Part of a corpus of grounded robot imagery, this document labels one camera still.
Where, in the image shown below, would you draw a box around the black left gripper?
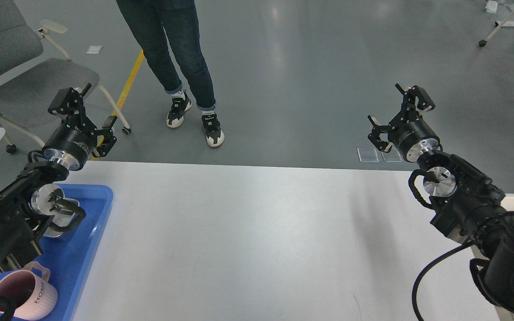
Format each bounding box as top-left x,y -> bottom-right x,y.
43,83 -> 118,171

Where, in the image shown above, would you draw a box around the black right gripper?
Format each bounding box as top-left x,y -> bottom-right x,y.
367,83 -> 440,163

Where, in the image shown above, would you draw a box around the stainless steel rectangular tray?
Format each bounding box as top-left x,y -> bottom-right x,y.
43,198 -> 82,238

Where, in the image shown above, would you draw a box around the pink ribbed mug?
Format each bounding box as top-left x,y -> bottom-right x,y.
0,261 -> 58,321

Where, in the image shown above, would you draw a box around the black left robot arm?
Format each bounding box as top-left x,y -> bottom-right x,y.
0,84 -> 117,321

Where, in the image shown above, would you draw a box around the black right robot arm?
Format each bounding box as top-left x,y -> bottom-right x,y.
368,84 -> 514,313

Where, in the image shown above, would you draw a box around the clear floor plate right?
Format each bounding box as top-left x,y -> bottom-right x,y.
380,150 -> 404,163

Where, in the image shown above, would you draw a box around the clear floor plate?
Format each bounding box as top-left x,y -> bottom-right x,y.
380,150 -> 404,163
357,148 -> 380,163

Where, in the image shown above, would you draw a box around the clear floor plate left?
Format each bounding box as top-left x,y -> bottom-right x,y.
357,148 -> 380,163

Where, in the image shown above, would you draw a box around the grey office chair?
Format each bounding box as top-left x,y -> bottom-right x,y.
0,0 -> 131,146

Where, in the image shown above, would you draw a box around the seated person dark clothes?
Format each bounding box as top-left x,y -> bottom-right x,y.
117,0 -> 225,148

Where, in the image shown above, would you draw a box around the blue plastic tray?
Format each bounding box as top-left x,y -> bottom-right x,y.
35,184 -> 113,321

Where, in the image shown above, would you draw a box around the black cable right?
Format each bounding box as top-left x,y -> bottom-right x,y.
411,241 -> 476,321

